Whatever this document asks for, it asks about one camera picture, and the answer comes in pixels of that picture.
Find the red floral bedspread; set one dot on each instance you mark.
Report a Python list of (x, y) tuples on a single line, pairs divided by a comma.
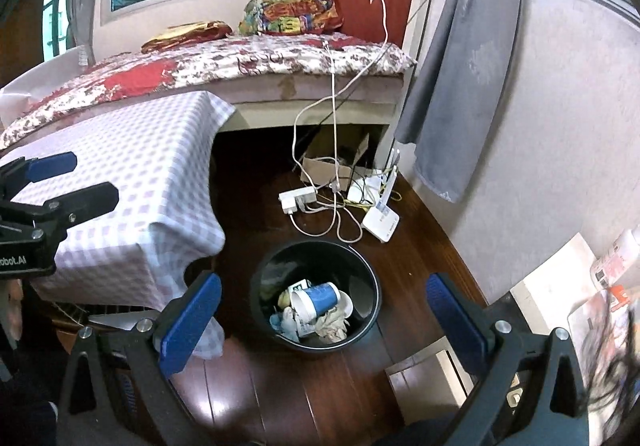
[(210, 63)]

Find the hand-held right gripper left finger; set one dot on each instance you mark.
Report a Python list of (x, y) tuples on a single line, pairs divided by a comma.
[(192, 321)]

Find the beige paper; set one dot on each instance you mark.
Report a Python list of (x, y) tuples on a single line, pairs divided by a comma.
[(331, 326)]

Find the white router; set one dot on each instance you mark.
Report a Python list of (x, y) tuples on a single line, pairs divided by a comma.
[(381, 221)]

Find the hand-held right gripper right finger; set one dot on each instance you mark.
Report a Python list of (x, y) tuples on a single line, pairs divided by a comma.
[(452, 321)]

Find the wooden door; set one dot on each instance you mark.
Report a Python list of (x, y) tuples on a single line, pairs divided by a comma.
[(22, 41)]

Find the colourful printed pillow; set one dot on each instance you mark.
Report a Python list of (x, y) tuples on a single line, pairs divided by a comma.
[(287, 16)]

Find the yellow cloth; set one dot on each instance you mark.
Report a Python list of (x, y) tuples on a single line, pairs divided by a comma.
[(285, 297)]

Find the purple checkered tablecloth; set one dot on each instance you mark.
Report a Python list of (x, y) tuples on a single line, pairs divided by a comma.
[(125, 166)]

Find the white network box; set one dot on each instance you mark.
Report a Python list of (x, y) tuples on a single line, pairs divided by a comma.
[(361, 191)]

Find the green white carton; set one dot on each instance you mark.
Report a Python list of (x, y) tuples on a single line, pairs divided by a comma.
[(300, 286)]

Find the green barred window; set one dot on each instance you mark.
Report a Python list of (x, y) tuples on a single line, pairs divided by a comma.
[(56, 16)]

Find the cardboard box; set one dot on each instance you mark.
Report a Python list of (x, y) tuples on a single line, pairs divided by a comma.
[(322, 170)]

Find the folded yellow red blanket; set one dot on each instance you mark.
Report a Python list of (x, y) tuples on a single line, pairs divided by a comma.
[(187, 35)]

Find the grey patterned curtain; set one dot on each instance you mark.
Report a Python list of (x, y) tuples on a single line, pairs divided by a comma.
[(465, 76)]

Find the blue paper cup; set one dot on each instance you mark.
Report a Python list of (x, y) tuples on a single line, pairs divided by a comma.
[(320, 298)]

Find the bed with pink mattress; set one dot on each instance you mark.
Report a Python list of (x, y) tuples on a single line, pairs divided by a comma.
[(310, 88)]

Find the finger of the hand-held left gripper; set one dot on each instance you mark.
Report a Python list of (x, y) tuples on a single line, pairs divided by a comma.
[(50, 165), (90, 198)]

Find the white power strip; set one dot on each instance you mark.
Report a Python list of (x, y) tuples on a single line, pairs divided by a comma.
[(297, 200)]

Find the white board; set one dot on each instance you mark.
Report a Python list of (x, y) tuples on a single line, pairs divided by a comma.
[(550, 276)]

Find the black plastic bucket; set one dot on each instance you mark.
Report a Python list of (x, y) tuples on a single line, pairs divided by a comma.
[(360, 276)]

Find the white tissue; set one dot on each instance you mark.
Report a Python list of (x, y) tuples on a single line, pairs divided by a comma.
[(305, 326)]

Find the red white packet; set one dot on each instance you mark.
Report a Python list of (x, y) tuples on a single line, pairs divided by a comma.
[(620, 256)]

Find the white cover sheet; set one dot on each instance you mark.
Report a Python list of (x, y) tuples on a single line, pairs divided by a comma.
[(45, 76)]

